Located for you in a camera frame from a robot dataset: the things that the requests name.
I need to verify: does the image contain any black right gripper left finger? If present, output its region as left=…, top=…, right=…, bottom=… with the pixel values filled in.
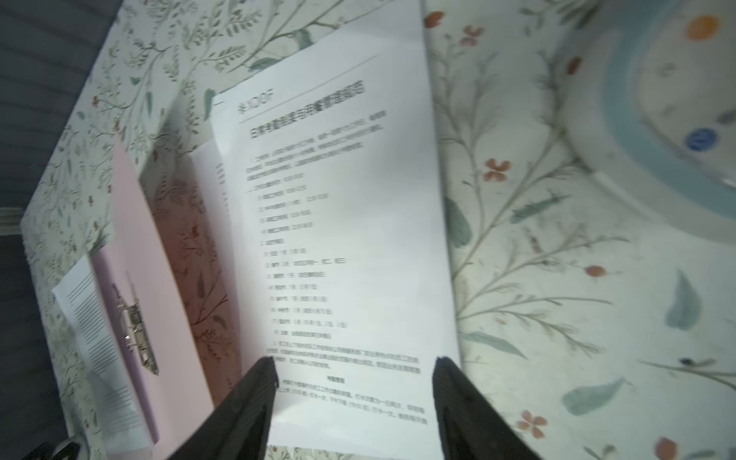
left=171, top=356, right=279, bottom=460

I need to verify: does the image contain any white sheet with Chinese text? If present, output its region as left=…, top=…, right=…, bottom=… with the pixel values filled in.
left=211, top=1, right=459, bottom=459

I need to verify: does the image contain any pink file folder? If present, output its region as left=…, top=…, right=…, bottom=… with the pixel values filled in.
left=92, top=136, right=240, bottom=459

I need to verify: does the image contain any white paper stack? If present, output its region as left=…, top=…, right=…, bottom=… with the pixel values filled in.
left=191, top=139, right=243, bottom=362

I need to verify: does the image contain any printed white paper sheet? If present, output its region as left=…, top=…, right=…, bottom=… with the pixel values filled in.
left=53, top=256, right=153, bottom=455

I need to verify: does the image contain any round white clock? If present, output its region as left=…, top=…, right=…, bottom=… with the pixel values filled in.
left=560, top=1, right=735, bottom=245

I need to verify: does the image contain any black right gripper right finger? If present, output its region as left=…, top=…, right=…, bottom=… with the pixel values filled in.
left=432, top=356, right=540, bottom=460

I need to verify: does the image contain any silver metal folder clip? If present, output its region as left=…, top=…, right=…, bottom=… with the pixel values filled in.
left=111, top=284, right=159, bottom=376

